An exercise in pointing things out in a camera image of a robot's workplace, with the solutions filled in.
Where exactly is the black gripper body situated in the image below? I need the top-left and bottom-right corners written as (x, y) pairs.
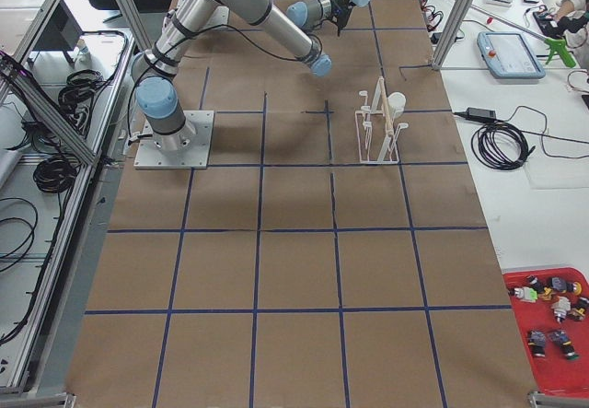
top-left (329, 0), bottom-right (358, 35)

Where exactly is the white ikea cup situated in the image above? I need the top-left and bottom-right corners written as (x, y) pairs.
top-left (387, 92), bottom-right (407, 120)

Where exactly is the black power adapter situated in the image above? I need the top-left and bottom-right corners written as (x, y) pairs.
top-left (455, 107), bottom-right (497, 123)

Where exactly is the blue teach pendant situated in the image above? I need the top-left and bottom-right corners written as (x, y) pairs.
top-left (477, 31), bottom-right (546, 80)

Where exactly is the red parts tray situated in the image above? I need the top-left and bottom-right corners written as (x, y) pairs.
top-left (503, 267), bottom-right (588, 398)

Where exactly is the aluminium frame post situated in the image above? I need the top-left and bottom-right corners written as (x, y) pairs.
top-left (431, 0), bottom-right (473, 71)

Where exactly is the white wire cup rack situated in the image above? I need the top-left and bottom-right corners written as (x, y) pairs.
top-left (354, 76), bottom-right (409, 165)

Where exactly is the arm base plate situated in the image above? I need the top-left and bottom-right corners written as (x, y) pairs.
top-left (133, 111), bottom-right (215, 169)

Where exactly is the coiled black cable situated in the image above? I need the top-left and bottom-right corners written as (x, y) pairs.
top-left (472, 122), bottom-right (536, 171)

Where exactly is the green handled tool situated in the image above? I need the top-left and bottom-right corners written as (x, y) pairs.
top-left (544, 37), bottom-right (576, 68)

